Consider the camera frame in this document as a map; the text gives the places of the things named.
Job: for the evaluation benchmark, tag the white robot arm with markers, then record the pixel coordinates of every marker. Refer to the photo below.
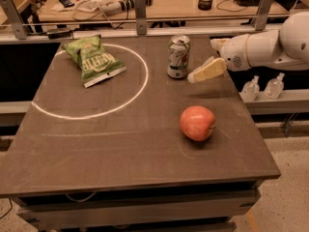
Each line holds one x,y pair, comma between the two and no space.
286,49

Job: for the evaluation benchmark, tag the left metal bracket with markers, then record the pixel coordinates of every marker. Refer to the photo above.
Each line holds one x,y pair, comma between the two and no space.
14,18

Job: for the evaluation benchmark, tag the green jalapeno chip bag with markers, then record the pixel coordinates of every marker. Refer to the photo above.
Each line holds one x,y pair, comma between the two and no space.
94,61

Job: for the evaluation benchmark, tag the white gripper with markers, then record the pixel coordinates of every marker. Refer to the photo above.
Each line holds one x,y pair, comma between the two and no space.
236,52

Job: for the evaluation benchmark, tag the grey cylindrical device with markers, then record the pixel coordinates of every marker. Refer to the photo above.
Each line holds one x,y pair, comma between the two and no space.
121,6

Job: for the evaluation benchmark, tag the white cloth on desk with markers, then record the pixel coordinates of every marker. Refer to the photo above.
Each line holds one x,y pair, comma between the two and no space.
89,6

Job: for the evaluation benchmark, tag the right metal bracket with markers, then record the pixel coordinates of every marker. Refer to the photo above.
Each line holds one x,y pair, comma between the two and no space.
260,19

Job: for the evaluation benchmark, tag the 7up soda can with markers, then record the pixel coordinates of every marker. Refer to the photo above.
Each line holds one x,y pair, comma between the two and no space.
178,57

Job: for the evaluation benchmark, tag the wooden background desk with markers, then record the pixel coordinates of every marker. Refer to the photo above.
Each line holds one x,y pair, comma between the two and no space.
54,12

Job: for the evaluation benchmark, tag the clear sanitizer bottle right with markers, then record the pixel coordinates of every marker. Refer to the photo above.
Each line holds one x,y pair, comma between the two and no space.
274,87

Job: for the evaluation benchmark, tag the clear sanitizer bottle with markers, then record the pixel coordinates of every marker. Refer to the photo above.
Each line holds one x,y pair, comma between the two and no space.
250,90
274,87

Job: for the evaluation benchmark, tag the clear sanitizer bottle left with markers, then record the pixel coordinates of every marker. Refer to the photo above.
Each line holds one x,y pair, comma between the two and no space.
250,90

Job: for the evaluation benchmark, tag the metal bracket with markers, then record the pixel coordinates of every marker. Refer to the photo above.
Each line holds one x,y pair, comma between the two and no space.
140,15
260,19
14,18

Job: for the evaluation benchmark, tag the black mesh cup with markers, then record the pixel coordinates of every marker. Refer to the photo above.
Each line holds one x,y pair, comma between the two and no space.
204,5

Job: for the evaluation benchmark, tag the red apple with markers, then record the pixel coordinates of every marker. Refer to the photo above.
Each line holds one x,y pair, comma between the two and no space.
197,123

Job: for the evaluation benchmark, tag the middle metal bracket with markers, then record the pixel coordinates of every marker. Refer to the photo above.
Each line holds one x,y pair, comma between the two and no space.
140,15

